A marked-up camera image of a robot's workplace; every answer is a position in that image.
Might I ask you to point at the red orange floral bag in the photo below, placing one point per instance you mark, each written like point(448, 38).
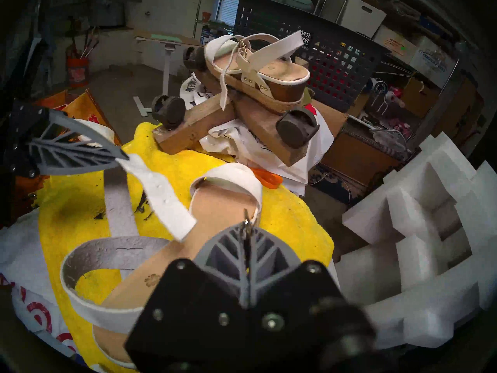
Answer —
point(77, 108)

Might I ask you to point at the low brown wooden cabinet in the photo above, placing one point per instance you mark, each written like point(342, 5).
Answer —
point(361, 158)

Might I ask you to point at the black plastic mesh basket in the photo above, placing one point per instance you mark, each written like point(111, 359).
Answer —
point(341, 57)

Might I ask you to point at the white foam packing block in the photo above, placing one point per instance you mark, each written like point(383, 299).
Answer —
point(427, 240)

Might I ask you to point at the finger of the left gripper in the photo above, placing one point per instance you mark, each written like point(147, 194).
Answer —
point(70, 127)
point(73, 162)

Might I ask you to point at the white labelled cardboard box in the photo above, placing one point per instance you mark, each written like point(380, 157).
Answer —
point(396, 44)

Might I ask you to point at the yellow terry towel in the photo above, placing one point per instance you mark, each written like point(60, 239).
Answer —
point(295, 220)

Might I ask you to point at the blue patterned rug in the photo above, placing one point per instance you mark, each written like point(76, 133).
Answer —
point(330, 185)

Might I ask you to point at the white Target plastic bag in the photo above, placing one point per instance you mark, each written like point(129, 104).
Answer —
point(23, 283)

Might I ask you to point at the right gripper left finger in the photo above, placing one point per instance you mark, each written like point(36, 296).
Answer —
point(202, 318)

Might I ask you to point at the small white cloth pouch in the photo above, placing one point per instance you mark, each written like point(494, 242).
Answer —
point(97, 129)

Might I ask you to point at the orange plastic bucket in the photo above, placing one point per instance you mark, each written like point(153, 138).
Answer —
point(77, 71)

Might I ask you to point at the tall brown wooden cabinet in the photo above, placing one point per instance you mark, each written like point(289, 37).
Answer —
point(462, 112)

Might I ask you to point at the blue white product box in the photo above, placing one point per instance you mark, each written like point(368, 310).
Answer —
point(209, 32)

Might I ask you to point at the white rolling overbed table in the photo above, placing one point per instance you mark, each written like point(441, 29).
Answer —
point(167, 40)

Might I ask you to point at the window with white blinds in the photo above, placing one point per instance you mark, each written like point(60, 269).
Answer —
point(227, 9)

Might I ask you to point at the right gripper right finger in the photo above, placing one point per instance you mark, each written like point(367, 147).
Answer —
point(287, 314)

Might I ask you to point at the brown cardboard storage box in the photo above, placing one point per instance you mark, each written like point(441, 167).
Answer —
point(419, 98)

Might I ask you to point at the small Gildan cardboard box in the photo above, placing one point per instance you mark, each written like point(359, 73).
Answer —
point(435, 61)

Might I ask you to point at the wooden caster dolly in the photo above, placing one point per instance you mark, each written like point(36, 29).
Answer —
point(256, 127)

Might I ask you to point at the small orange pot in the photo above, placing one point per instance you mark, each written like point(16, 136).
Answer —
point(206, 16)

